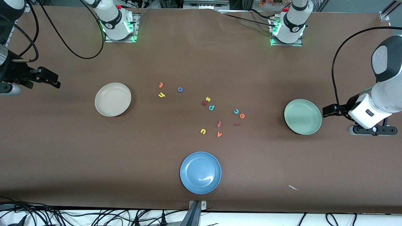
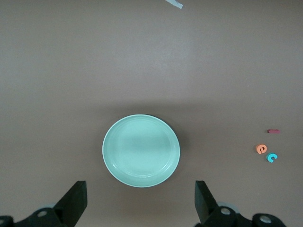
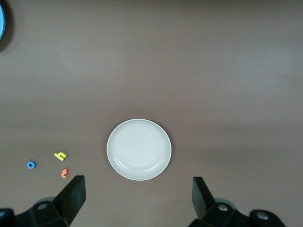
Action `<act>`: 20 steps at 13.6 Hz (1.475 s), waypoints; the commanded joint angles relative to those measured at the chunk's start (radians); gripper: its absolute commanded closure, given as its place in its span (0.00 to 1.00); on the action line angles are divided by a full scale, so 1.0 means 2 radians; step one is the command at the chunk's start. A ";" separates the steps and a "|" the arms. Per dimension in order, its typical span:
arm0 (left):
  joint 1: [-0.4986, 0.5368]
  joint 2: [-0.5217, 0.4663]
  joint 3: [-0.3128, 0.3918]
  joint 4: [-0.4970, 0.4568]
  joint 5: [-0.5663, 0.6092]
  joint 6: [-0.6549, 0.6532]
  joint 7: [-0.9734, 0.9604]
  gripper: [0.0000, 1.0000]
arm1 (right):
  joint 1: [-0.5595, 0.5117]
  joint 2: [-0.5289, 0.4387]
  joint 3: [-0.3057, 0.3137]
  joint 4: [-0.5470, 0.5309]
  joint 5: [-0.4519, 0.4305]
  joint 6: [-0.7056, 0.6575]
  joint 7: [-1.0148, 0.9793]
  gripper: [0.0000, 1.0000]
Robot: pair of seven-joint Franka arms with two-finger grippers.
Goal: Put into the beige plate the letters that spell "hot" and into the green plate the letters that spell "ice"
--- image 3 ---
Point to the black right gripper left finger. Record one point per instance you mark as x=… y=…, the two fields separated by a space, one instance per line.
x=71 y=201

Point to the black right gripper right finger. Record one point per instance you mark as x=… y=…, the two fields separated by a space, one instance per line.
x=203 y=203

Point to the orange foam letter t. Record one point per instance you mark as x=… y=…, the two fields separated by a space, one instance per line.
x=64 y=173

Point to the yellow foam letter h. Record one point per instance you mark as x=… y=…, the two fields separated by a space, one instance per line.
x=61 y=156

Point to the blue foam letter o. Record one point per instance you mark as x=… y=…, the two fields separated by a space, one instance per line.
x=28 y=165

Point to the beige round plate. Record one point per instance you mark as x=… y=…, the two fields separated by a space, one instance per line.
x=139 y=149

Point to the brown paper table cover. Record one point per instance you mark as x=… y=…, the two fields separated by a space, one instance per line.
x=151 y=59

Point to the blue round plate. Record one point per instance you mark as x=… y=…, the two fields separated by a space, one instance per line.
x=1 y=21

